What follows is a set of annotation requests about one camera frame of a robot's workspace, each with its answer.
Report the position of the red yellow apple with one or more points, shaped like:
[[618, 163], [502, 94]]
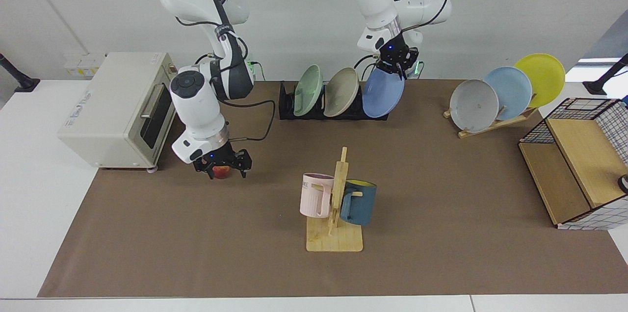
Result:
[[222, 172]]

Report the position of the beige plate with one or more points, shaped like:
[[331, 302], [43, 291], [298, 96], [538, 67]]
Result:
[[341, 91]]

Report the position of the black dish rack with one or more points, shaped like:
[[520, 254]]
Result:
[[285, 106]]

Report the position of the grey plate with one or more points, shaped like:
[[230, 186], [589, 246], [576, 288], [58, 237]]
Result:
[[473, 106]]

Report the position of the pale green plate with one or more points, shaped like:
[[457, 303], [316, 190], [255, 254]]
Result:
[[308, 89]]

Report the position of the wooden plate rack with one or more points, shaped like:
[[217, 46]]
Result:
[[485, 126]]

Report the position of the light blue plate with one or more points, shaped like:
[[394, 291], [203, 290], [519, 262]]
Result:
[[510, 89]]

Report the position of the yellow plate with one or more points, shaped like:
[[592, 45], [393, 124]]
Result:
[[542, 76]]

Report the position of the pink cup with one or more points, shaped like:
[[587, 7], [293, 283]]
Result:
[[311, 199]]

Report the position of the pale toaster oven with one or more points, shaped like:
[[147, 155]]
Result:
[[108, 106]]

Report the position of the wooden cup stand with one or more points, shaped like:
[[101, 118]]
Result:
[[333, 241]]

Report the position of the dark blue cup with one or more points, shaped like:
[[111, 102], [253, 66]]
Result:
[[363, 204]]

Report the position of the brown table cloth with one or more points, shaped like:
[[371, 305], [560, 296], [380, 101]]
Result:
[[441, 204]]

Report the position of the black round pan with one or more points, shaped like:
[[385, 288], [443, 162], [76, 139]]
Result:
[[624, 183]]

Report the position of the white wall socket strip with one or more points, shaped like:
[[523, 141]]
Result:
[[78, 64]]

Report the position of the black camera stand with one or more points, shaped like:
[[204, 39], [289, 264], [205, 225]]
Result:
[[596, 87], [24, 84]]

